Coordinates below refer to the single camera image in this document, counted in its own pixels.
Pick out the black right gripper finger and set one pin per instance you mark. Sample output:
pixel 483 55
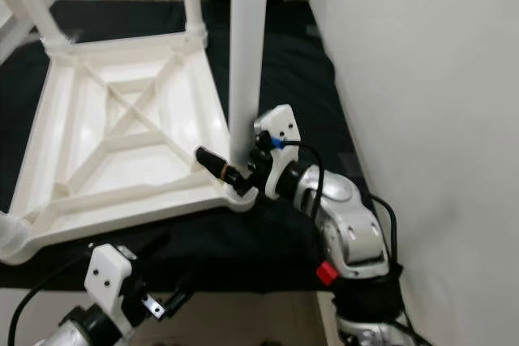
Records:
pixel 215 166

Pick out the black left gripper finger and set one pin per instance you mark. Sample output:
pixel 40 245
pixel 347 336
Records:
pixel 150 247
pixel 183 292

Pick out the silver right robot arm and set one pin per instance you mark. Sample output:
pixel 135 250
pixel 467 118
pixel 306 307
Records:
pixel 353 224

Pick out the white plastic table top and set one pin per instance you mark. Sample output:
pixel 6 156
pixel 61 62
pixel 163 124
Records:
pixel 130 208

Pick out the black tablecloth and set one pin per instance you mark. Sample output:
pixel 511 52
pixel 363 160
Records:
pixel 292 79

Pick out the red connector block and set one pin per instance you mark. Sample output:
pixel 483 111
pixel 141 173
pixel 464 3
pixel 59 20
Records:
pixel 327 273

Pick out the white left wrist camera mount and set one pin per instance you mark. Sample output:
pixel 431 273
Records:
pixel 107 277

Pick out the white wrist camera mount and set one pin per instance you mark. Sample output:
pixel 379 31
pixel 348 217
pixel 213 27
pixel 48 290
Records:
pixel 107 277
pixel 284 123

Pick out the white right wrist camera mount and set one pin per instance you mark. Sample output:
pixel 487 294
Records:
pixel 284 123

